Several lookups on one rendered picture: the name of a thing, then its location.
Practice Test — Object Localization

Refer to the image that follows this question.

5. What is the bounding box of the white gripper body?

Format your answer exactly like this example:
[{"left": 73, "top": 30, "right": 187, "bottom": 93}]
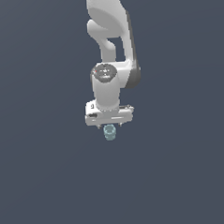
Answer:
[{"left": 83, "top": 97, "right": 136, "bottom": 127}]

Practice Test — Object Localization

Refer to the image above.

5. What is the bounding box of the pale teal cylindrical object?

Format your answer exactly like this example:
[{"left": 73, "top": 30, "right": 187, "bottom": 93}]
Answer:
[{"left": 102, "top": 123, "right": 117, "bottom": 142}]

